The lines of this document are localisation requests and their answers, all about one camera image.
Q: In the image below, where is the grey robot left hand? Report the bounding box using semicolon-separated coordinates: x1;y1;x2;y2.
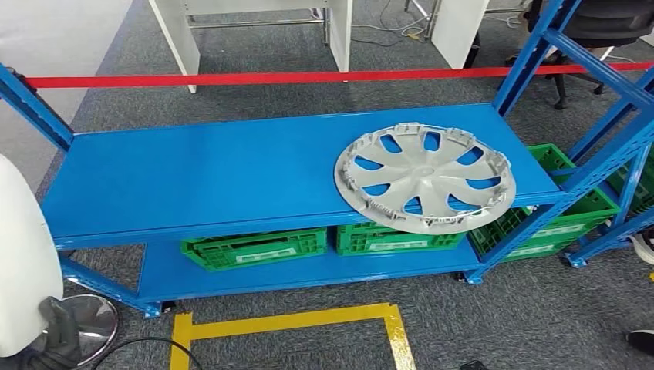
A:
0;296;84;370

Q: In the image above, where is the white plastic car part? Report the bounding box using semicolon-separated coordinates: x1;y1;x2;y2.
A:
0;153;66;358

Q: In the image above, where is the blue metal shelf rack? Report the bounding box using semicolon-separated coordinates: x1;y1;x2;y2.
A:
0;0;654;319

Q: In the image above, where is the green folded plastic crate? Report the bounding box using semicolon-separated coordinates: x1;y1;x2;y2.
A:
606;146;654;217
335;222;469;257
469;143;622;264
180;227;329;272

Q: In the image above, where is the red barrier belt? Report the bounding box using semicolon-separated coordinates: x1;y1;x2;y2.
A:
24;61;654;90

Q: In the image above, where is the grey plastic wheel hubcap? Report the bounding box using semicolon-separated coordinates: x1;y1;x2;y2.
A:
334;122;517;236

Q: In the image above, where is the white desk with metal bar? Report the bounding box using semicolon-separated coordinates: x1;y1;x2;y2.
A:
148;0;353;95

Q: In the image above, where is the white desk side panel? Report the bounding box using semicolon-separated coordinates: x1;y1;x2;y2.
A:
406;0;491;70

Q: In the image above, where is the black office chair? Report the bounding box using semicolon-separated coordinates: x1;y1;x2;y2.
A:
528;0;654;111

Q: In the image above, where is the black robot tether cable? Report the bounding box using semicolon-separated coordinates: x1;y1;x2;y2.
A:
92;337;204;370

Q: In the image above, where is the black floor cable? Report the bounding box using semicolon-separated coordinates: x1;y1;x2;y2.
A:
351;0;405;49

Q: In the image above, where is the white floor cable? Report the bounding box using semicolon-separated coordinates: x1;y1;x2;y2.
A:
352;0;437;43

